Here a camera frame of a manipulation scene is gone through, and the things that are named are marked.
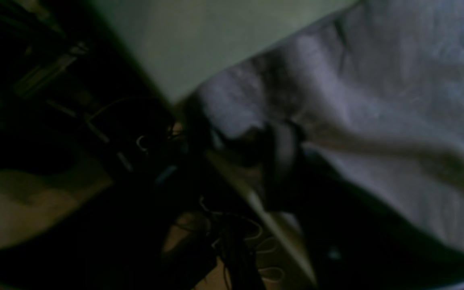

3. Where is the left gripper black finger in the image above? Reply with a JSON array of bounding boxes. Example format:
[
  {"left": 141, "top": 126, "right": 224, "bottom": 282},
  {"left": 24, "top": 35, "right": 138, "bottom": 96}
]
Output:
[{"left": 264, "top": 122, "right": 464, "bottom": 290}]

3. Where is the grey t-shirt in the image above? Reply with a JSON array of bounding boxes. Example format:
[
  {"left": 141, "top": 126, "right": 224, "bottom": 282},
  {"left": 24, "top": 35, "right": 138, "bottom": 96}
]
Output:
[{"left": 192, "top": 0, "right": 464, "bottom": 252}]

